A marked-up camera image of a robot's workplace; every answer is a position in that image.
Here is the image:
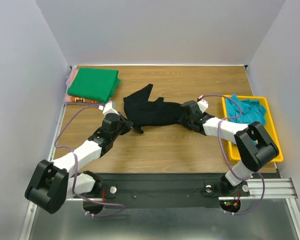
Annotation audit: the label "black polo shirt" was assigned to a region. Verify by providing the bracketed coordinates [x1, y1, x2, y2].
[123, 83, 182, 128]

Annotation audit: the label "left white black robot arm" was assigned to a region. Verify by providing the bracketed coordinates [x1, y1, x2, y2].
[24, 113, 133, 214]

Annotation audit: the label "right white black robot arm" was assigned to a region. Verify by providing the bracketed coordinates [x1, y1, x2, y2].
[180, 99, 280, 195]

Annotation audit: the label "folded green t shirt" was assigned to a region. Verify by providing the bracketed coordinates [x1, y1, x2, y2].
[67, 67, 121, 103]

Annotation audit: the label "folded orange patterned t shirt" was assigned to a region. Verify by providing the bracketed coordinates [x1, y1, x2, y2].
[64, 95, 99, 104]

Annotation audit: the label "crumpled teal t shirt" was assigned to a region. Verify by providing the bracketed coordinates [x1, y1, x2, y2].
[225, 94, 267, 126]

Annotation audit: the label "yellow plastic tray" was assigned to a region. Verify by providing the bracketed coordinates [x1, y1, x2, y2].
[221, 95, 284, 163]

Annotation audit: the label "folded lilac t shirt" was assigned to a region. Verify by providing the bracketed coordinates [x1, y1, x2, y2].
[65, 73, 72, 88]

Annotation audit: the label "folded pink t shirt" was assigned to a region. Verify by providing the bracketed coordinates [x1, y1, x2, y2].
[69, 69, 78, 81]

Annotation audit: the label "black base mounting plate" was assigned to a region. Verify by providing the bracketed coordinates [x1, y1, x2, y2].
[72, 172, 251, 210]

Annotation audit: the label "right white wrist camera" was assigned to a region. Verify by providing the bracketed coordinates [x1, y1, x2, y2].
[197, 95, 209, 113]

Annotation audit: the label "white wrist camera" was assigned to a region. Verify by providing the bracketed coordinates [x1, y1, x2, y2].
[98, 100, 119, 116]
[197, 95, 209, 113]

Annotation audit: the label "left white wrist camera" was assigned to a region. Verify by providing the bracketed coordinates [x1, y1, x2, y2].
[98, 100, 119, 116]

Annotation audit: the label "aluminium extrusion rail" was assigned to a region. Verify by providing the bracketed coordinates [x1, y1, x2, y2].
[29, 177, 299, 201]

